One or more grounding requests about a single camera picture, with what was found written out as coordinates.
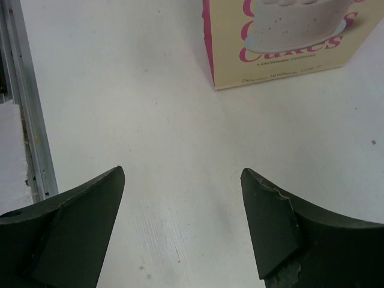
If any pink paper gift bag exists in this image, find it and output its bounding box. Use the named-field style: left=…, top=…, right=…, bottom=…
left=202, top=0, right=383, bottom=90

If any aluminium front rail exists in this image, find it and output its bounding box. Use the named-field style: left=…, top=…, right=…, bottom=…
left=1, top=1, right=58, bottom=202

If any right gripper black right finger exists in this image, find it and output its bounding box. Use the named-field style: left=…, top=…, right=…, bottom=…
left=241, top=168, right=383, bottom=287

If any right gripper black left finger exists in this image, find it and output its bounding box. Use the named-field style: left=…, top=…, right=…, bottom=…
left=1, top=166, right=125, bottom=287

